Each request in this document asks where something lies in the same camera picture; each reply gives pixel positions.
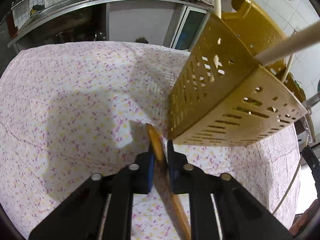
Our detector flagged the glass door kitchen cabinets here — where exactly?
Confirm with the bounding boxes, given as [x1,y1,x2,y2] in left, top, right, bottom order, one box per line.
[172,5,208,52]

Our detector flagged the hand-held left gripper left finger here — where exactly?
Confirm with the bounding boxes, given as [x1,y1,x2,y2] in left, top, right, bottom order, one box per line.
[28,151,155,240]

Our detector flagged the wooden spatula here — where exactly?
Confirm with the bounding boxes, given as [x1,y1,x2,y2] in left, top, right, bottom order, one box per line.
[146,124,192,240]

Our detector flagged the yellow perforated utensil holder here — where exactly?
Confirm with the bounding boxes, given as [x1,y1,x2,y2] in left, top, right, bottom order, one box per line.
[168,0,309,147]

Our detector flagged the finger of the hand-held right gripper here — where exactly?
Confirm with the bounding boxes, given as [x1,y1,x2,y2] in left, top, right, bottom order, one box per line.
[302,145,320,183]

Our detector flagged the floral pink tablecloth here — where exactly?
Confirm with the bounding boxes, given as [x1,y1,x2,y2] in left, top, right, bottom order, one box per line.
[0,41,302,240]

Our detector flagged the person's right hand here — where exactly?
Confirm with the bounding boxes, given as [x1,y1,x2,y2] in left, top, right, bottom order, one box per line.
[290,201,320,235]

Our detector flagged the stainless steel sink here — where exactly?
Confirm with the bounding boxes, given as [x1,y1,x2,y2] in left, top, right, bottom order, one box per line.
[7,0,108,48]

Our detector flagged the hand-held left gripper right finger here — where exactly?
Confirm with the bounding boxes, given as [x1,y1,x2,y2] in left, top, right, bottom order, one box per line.
[167,140,293,240]

